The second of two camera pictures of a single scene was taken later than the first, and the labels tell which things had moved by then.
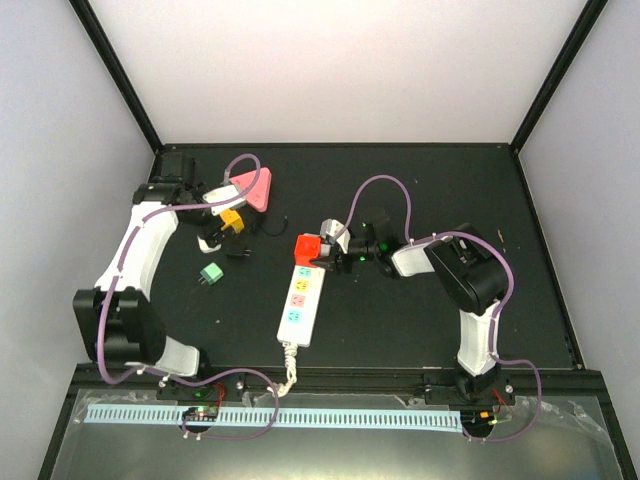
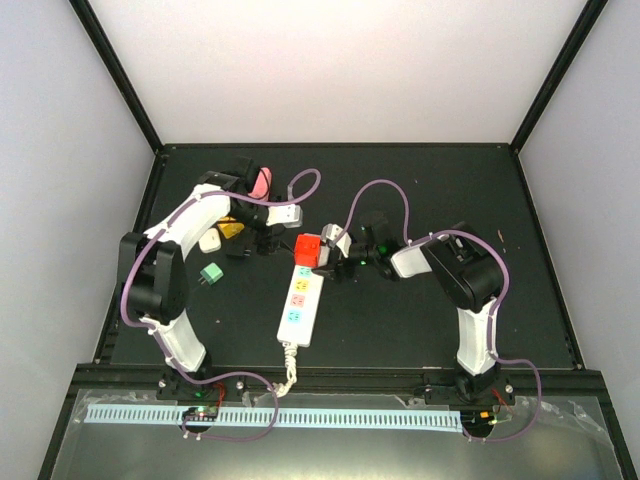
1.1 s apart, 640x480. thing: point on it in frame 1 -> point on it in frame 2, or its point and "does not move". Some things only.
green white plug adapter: [211, 273] does not move
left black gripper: [212, 240] -> [269, 247]
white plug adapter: [205, 248] does not move
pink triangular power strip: [259, 197] does not move
